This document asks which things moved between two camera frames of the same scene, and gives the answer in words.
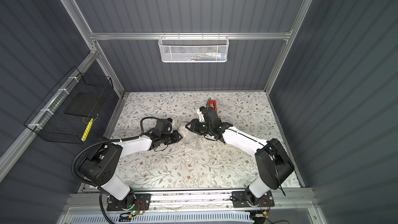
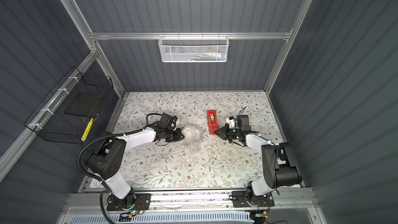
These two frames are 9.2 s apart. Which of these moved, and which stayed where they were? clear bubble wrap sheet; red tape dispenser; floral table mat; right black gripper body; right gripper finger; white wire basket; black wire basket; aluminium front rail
Moved: right black gripper body; clear bubble wrap sheet; red tape dispenser; right gripper finger
Stayed: black wire basket; white wire basket; aluminium front rail; floral table mat
